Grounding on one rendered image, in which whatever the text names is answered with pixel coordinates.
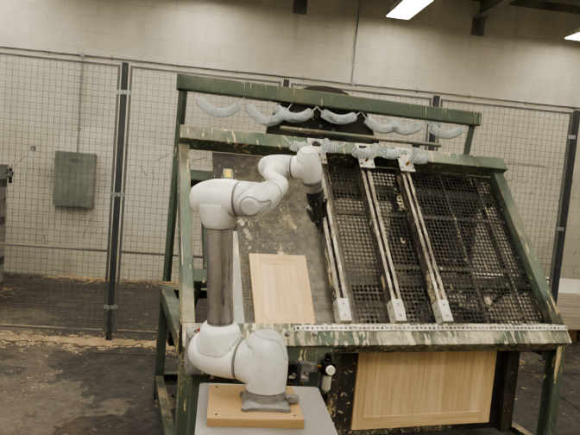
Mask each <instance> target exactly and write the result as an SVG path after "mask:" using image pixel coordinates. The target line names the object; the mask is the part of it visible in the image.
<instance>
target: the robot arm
mask: <svg viewBox="0 0 580 435"><path fill-rule="evenodd" d="M258 170H259V173H260V174H261V175H262V176H263V177H264V179H265V180H266V181H264V182H262V183H258V182H249V181H240V180H227V179H214V180H207V181H203V182H200V183H198V184H197V185H196V186H194V187H193V188H192V190H191V191H190V196H189V202H190V205H191V207H192V209H193V210H194V211H195V212H196V213H198V214H199V216H200V218H201V220H202V224H203V225H204V227H205V228H206V284H207V320H206V321H205V322H204V323H203V324H202V326H201V327H200V331H199V332H198V333H197V334H196V335H195V336H194V337H193V338H192V340H191V342H190V343H189V346H188V357H189V360H190V362H191V364H192V365H193V366H194V367H196V368H197V369H199V370H201V371H203V372H205V373H206V374H209V375H215V376H218V377H223V378H229V379H237V380H239V381H241V382H243V383H245V391H241V392H240V396H241V397H242V403H243V405H242V406H241V411H242V412H244V413H248V412H272V413H290V412H291V407H290V406H289V405H288V404H293V403H299V396H298V395H296V394H288V393H287V392H286V385H287V370H288V356H287V347H286V344H285V341H284V338H283V337H282V336H281V334H280V333H279V332H278V331H273V330H269V329H260V330H258V331H254V332H252V333H251V334H250V335H249V337H248V339H244V338H243V336H242V333H241V332H240V328H239V325H238V324H237V323H236V322H235V321H234V320H233V227H235V225H236V222H237V219H238V217H248V218H258V217H261V216H263V215H265V214H267V213H269V212H270V211H272V210H273V209H274V208H275V207H276V206H277V205H278V204H279V203H280V201H281V199H282V198H283V196H284V195H285V193H286V192H287V189H288V181H287V179H299V180H302V183H303V187H304V191H305V192H306V197H307V200H308V201H307V206H306V207H304V209H305V210H306V212H307V214H308V216H309V218H310V219H311V221H312V222H313V223H315V225H316V227H317V228H318V232H319V233H320V234H322V233H324V229H323V225H324V222H323V221H324V218H326V208H327V201H328V198H326V197H323V192H322V189H323V182H322V166H321V161H320V158H319V155H318V151H317V149H316V148H314V147H310V146H305V147H302V148H300V149H299V151H298V153H297V155H295V156H291V155H283V154H277V155H269V156H266V157H264V158H262V159H261V160H260V161H259V164H258ZM310 206H311V208H312V212H311V211H310V210H311V209H310ZM312 213H313V215H312Z"/></svg>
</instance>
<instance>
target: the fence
mask: <svg viewBox="0 0 580 435"><path fill-rule="evenodd" d="M225 170H230V176H231V177H225ZM223 179H227V180H233V176H232V169H226V168H224V170H223ZM233 320H234V321H235V322H236V323H244V314H243V293H242V282H241V272H240V261H239V250H238V240H237V230H233Z"/></svg>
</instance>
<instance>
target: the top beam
mask: <svg viewBox="0 0 580 435"><path fill-rule="evenodd" d="M285 137H286V138H287V139H288V140H289V141H290V142H292V141H296V142H306V143H307V144H308V141H307V138H305V137H297V136H285ZM181 142H183V143H189V145H190V149H195V150H204V151H214V152H223V153H232V154H251V155H260V156H269V155H277V154H283V155H291V156H295V155H297V153H296V151H295V152H293V151H292V150H290V147H291V146H290V147H289V145H290V144H289V143H288V142H287V140H286V139H285V138H284V136H281V135H272V134H264V133H255V132H247V131H239V130H230V129H214V128H206V127H198V126H189V125H180V126H179V131H178V147H179V144H180V143H181ZM329 142H336V143H337V144H338V146H340V145H342V144H344V143H346V144H344V145H343V146H342V147H340V148H339V151H338V152H337V153H334V154H333V153H327V152H326V153H325V155H326V160H327V162H336V163H344V164H354V165H356V164H357V162H358V158H356V157H354V156H352V153H351V152H352V149H351V148H350V147H349V146H348V144H347V143H349V145H350V146H351V147H352V148H355V143H354V142H339V141H330V140H329ZM376 152H377V153H376V155H375V158H374V159H373V161H374V164H375V167H391V168H397V167H398V166H399V162H398V159H396V160H389V159H385V158H383V155H382V153H383V152H382V151H381V150H380V149H377V151H376ZM432 152H433V154H431V153H432ZM419 154H426V155H427V156H428V155H429V154H431V155H430V156H429V157H428V158H429V161H428V162H427V163H425V164H416V163H415V164H414V163H413V165H414V169H415V170H420V171H429V172H439V173H456V174H466V175H475V176H485V177H490V175H491V174H492V173H505V172H506V171H507V170H508V169H507V166H506V164H505V162H504V160H503V159H502V158H495V157H487V156H478V155H470V154H454V153H446V152H438V151H429V150H420V149H419Z"/></svg>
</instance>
